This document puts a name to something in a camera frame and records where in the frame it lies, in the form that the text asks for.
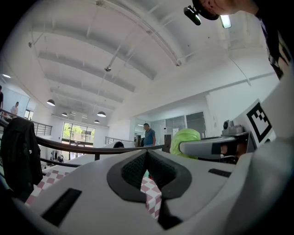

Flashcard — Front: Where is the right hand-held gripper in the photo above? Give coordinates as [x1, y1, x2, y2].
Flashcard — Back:
[179, 98, 276, 158]

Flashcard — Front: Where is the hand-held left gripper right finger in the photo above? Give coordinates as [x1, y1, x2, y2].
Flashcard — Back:
[147, 149, 238, 235]

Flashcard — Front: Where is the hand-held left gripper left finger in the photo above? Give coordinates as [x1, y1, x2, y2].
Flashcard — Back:
[12, 149, 176, 235]

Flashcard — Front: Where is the lime green object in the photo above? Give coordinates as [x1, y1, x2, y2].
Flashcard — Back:
[169, 128, 202, 160]

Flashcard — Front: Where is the person's right hand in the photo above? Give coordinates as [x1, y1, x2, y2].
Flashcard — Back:
[220, 141, 248, 158]

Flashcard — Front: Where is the glass office partition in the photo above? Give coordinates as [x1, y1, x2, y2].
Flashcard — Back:
[164, 112, 207, 139]

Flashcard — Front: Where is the dark curved stair railing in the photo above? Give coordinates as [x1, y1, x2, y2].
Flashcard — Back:
[0, 119, 172, 176]

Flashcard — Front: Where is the red white checkered tablecloth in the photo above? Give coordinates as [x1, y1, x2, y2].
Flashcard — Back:
[25, 169, 163, 220]

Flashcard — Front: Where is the metal balcony railing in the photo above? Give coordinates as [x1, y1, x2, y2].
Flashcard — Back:
[0, 107, 53, 136]

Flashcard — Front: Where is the rectangular ceiling light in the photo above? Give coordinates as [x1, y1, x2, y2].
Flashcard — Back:
[219, 14, 232, 29]

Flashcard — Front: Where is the black printed shirt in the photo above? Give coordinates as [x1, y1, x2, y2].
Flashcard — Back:
[254, 9, 294, 81]

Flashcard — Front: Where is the person's head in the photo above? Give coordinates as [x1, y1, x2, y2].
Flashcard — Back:
[192, 0, 260, 21]

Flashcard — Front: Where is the small grey gripper camera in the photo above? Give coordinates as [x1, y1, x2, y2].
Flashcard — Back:
[222, 119, 244, 136]

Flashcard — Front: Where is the black head camera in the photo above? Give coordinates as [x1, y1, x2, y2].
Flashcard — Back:
[183, 5, 202, 26]

